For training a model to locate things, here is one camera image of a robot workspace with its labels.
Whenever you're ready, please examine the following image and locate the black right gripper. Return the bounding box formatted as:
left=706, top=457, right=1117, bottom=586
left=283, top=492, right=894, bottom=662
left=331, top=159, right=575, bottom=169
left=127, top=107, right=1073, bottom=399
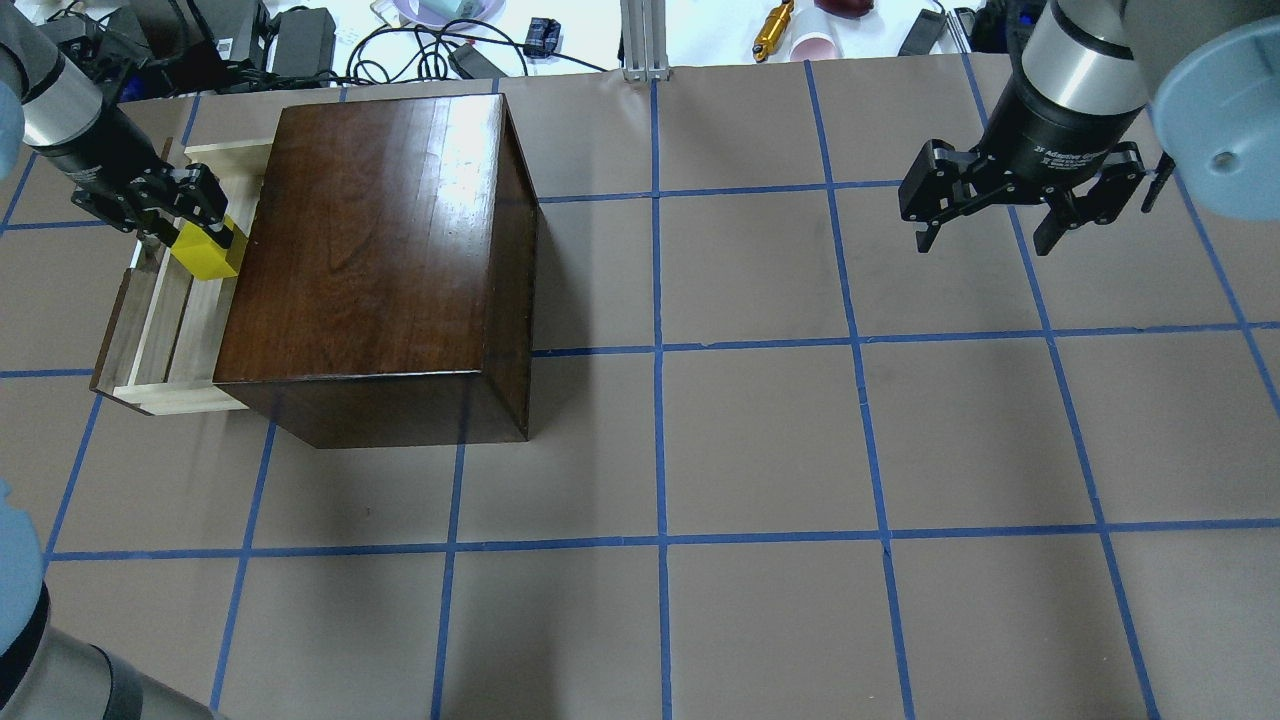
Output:
left=899, top=137, right=1153, bottom=258

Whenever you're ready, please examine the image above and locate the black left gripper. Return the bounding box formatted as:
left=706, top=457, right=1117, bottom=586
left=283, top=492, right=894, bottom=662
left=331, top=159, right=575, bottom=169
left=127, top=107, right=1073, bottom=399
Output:
left=70, top=161, right=236, bottom=263

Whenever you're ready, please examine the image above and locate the yellow block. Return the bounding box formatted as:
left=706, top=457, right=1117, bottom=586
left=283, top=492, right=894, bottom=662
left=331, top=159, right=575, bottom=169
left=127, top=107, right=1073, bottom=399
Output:
left=170, top=217, right=248, bottom=281

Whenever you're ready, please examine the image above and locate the light wood drawer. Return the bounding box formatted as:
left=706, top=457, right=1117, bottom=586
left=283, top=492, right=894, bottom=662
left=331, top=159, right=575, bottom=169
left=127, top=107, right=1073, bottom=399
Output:
left=90, top=138, right=275, bottom=416

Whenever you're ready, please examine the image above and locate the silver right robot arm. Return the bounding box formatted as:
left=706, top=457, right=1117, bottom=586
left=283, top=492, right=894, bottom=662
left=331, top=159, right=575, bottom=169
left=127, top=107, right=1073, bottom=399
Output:
left=899, top=1, right=1279, bottom=256

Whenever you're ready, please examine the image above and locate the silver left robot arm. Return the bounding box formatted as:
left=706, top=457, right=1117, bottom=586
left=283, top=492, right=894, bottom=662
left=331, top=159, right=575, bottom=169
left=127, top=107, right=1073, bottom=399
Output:
left=1, top=1, right=248, bottom=281

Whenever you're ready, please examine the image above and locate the dark wooden drawer box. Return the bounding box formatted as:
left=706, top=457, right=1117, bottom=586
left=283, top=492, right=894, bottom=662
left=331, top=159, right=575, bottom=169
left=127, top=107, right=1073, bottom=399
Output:
left=212, top=94, right=541, bottom=448

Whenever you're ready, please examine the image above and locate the black power adapter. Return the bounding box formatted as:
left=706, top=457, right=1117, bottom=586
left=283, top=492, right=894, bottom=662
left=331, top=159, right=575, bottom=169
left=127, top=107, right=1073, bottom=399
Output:
left=270, top=6, right=337, bottom=78

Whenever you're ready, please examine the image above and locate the pink cup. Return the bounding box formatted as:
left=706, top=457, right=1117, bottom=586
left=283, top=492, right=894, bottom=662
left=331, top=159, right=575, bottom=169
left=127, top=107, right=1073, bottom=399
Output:
left=787, top=31, right=842, bottom=61

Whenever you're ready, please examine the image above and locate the gold metal cylinder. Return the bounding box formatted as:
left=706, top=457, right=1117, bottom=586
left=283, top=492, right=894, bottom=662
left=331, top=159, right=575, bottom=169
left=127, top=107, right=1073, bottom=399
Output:
left=751, top=0, right=795, bottom=63

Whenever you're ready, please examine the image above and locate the purple plate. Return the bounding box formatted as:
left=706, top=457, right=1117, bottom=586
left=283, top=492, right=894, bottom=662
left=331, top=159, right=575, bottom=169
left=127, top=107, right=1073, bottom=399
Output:
left=392, top=0, right=507, bottom=28

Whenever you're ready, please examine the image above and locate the aluminium frame post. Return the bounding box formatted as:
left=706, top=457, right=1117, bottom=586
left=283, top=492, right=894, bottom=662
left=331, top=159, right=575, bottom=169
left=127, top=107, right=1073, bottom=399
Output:
left=620, top=0, right=672, bottom=85

